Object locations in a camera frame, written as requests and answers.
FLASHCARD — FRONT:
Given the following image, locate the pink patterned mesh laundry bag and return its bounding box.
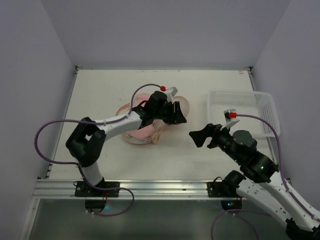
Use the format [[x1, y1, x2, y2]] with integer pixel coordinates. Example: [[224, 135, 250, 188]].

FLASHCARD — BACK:
[[115, 95, 190, 146]]

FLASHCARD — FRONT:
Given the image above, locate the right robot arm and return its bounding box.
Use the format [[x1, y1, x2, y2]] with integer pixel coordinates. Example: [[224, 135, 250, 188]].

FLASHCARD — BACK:
[[189, 123, 320, 240]]

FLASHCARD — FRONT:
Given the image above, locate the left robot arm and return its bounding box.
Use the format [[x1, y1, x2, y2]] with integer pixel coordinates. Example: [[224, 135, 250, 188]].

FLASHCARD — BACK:
[[65, 87, 187, 188]]

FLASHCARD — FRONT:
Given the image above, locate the white plastic basket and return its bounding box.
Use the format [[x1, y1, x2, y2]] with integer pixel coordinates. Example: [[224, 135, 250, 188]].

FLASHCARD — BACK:
[[206, 89, 281, 138]]

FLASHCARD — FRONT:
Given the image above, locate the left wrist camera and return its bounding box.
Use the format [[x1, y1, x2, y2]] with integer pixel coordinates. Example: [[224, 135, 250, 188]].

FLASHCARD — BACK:
[[164, 87, 178, 103]]

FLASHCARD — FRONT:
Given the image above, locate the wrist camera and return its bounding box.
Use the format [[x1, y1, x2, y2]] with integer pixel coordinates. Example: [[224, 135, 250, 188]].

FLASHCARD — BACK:
[[221, 109, 240, 130], [164, 87, 178, 103]]

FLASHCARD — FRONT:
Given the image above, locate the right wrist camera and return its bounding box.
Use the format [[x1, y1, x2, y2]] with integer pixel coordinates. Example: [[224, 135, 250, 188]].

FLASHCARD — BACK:
[[221, 109, 240, 130]]

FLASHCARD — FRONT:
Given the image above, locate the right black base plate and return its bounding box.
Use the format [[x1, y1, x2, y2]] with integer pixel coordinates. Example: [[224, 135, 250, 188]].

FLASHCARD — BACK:
[[206, 176, 239, 198]]

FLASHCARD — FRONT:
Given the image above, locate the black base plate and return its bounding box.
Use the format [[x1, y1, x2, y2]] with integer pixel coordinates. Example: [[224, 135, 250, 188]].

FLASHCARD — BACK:
[[206, 176, 239, 198], [73, 181, 120, 198]]

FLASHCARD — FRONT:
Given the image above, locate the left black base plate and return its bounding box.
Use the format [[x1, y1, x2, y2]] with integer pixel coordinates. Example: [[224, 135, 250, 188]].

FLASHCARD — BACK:
[[73, 181, 120, 198]]

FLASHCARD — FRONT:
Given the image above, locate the aluminium mounting rail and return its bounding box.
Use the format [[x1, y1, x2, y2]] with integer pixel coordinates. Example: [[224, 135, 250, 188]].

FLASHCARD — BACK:
[[31, 179, 240, 200]]

